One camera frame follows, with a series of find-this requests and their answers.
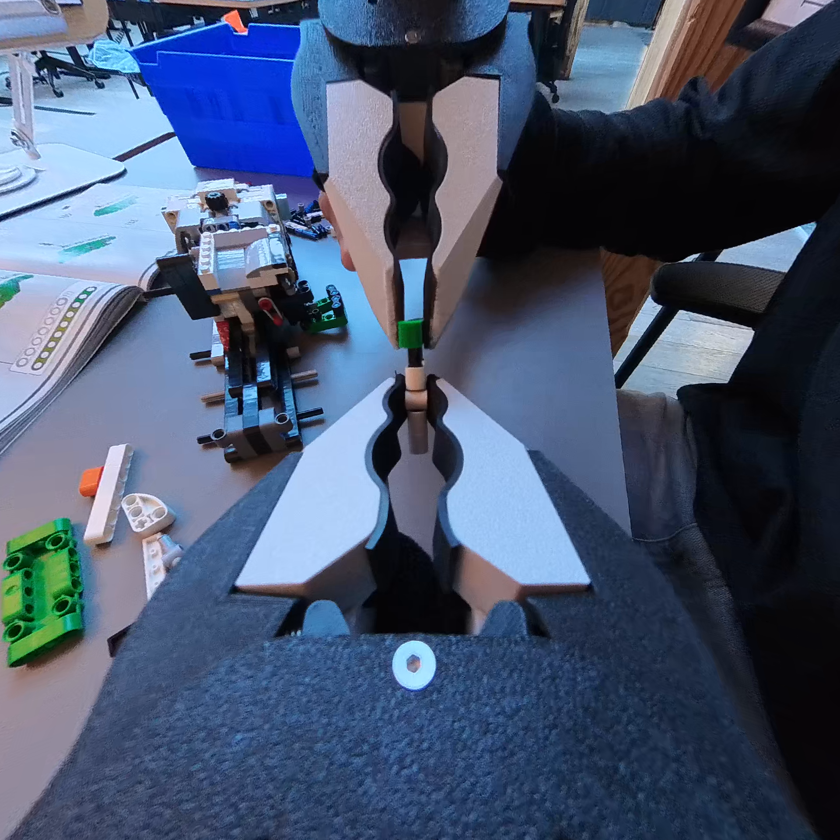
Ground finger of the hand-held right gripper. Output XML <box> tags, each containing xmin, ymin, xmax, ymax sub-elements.
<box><xmin>423</xmin><ymin>72</ymin><xmax>506</xmax><ymax>350</ymax></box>
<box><xmin>325</xmin><ymin>77</ymin><xmax>421</xmax><ymax>347</ymax></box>

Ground open lego instruction booklet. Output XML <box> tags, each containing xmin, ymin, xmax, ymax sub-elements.
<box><xmin>0</xmin><ymin>269</ymin><xmax>151</xmax><ymax>455</ymax></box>

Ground white lego piece grey pin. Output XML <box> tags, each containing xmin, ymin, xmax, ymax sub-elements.
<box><xmin>140</xmin><ymin>533</ymin><xmax>185</xmax><ymax>602</ymax></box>

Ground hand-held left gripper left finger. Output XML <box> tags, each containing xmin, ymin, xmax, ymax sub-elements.
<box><xmin>233</xmin><ymin>374</ymin><xmax>404</xmax><ymax>601</ymax></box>

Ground lego vehicle model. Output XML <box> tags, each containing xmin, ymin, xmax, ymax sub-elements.
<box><xmin>141</xmin><ymin>178</ymin><xmax>350</xmax><ymax>464</ymax></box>

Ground person's grey-trousered leg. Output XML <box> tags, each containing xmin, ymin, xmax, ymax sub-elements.
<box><xmin>616</xmin><ymin>387</ymin><xmax>746</xmax><ymax>723</ymax></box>

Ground person's right hand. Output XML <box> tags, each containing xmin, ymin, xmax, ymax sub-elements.
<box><xmin>318</xmin><ymin>189</ymin><xmax>360</xmax><ymax>273</ymax></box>

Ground person's right forearm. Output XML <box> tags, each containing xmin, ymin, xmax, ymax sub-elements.
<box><xmin>479</xmin><ymin>13</ymin><xmax>840</xmax><ymax>265</ymax></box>

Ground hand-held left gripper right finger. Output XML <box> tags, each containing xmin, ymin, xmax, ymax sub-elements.
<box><xmin>425</xmin><ymin>374</ymin><xmax>593</xmax><ymax>632</ymax></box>

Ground pile of small lego parts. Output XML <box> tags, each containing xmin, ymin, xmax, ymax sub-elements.
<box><xmin>284</xmin><ymin>199</ymin><xmax>333</xmax><ymax>242</ymax></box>

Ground white rounded lego piece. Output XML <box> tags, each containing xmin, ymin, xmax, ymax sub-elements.
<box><xmin>121</xmin><ymin>492</ymin><xmax>177</xmax><ymax>533</ymax></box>

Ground blue plastic bin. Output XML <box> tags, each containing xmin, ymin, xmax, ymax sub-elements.
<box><xmin>128</xmin><ymin>23</ymin><xmax>317</xmax><ymax>189</ymax></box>

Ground white instruction sheet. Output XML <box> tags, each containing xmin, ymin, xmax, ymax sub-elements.
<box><xmin>0</xmin><ymin>182</ymin><xmax>199</xmax><ymax>278</ymax></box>

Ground person's black-clad torso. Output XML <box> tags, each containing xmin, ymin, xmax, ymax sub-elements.
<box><xmin>676</xmin><ymin>197</ymin><xmax>840</xmax><ymax>840</ymax></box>

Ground wooden post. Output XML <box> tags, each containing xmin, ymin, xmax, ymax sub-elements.
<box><xmin>599</xmin><ymin>0</ymin><xmax>750</xmax><ymax>359</ymax></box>

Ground black office chair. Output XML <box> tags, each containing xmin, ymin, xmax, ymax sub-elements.
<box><xmin>613</xmin><ymin>260</ymin><xmax>790</xmax><ymax>390</ymax></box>
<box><xmin>29</xmin><ymin>36</ymin><xmax>142</xmax><ymax>101</ymax></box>

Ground silver desk stand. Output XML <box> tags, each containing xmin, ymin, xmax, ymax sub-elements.
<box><xmin>0</xmin><ymin>0</ymin><xmax>127</xmax><ymax>221</ymax></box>

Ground long white lego beam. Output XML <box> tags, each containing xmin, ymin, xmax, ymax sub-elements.
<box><xmin>83</xmin><ymin>444</ymin><xmax>135</xmax><ymax>547</ymax></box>

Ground green lego panel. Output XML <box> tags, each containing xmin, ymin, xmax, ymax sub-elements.
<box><xmin>0</xmin><ymin>518</ymin><xmax>87</xmax><ymax>669</ymax></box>

